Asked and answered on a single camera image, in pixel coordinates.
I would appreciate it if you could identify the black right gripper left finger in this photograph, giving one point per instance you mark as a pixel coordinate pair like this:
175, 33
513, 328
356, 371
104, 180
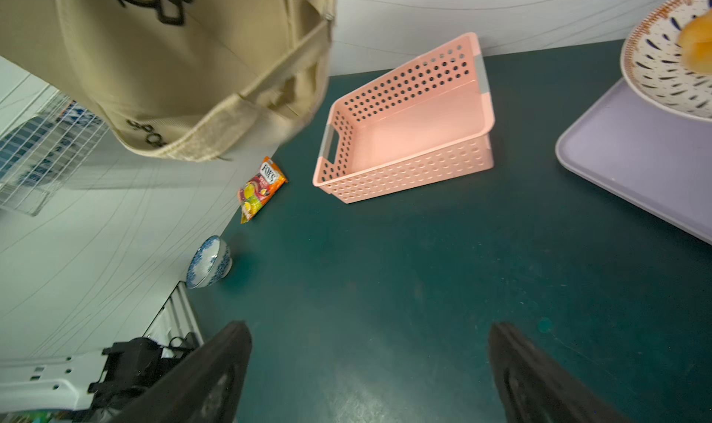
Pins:
206, 387

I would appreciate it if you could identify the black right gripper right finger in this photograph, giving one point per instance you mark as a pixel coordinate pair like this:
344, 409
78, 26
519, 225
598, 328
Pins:
533, 387

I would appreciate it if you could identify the beige baseball cap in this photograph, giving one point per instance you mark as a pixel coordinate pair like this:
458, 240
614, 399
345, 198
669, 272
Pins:
184, 80

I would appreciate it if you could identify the blue white porcelain bowl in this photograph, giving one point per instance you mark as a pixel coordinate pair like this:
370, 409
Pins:
211, 263

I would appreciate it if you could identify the Fox's fruit candy bag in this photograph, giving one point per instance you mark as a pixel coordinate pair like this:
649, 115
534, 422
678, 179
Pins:
260, 189

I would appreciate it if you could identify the lavender plastic tray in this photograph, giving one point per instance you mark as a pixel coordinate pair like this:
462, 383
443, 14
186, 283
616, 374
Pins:
651, 158

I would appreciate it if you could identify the pink perforated plastic basket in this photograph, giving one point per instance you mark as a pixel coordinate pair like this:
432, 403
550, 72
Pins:
424, 122

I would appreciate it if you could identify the patterned ceramic plate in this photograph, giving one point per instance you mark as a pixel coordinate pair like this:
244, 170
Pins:
652, 61

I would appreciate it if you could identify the orange fruit pieces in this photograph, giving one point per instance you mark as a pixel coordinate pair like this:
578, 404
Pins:
695, 42

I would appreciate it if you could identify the white wire wall basket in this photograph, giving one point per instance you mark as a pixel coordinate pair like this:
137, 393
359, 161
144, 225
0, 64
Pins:
43, 150

